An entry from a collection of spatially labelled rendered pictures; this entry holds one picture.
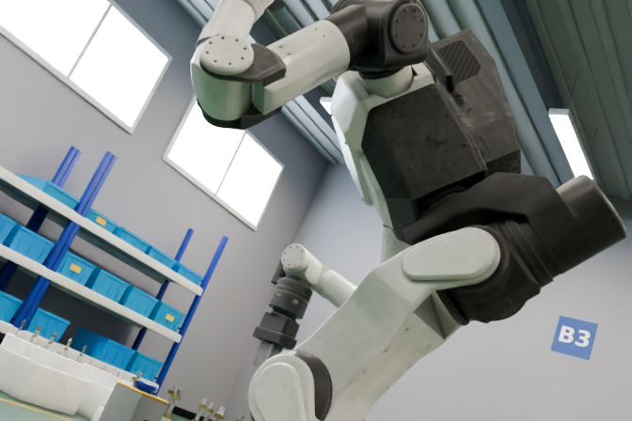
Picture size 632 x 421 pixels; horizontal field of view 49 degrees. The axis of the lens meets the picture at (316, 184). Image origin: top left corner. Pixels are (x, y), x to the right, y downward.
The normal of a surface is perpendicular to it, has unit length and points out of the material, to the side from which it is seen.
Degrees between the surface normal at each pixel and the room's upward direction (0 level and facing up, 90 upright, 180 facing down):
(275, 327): 90
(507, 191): 90
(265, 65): 72
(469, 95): 79
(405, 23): 102
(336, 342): 90
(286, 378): 90
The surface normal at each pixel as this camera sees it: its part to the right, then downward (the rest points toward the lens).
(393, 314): -0.71, -0.11
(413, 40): 0.61, 0.22
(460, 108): -0.23, -0.61
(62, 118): 0.79, 0.11
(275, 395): -0.48, -0.48
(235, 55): 0.11, -0.60
